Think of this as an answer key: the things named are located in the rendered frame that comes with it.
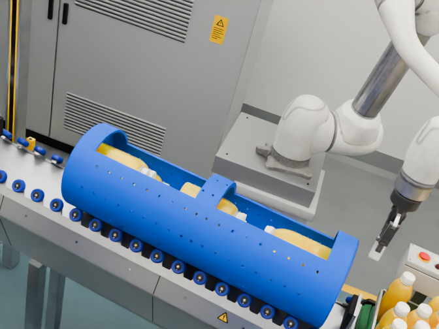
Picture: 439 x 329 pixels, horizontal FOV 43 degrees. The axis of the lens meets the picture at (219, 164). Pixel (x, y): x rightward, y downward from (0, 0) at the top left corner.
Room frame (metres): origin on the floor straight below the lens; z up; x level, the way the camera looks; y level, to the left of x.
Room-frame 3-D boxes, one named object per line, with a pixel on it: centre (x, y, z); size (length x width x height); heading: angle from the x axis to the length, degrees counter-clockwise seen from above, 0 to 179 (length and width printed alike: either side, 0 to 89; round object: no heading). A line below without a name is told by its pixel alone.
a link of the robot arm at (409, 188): (1.21, -0.48, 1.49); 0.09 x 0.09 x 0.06
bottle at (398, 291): (1.33, -0.66, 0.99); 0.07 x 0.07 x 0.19
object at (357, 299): (1.20, -0.50, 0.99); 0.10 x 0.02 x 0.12; 166
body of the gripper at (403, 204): (1.21, -0.48, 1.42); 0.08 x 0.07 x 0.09; 166
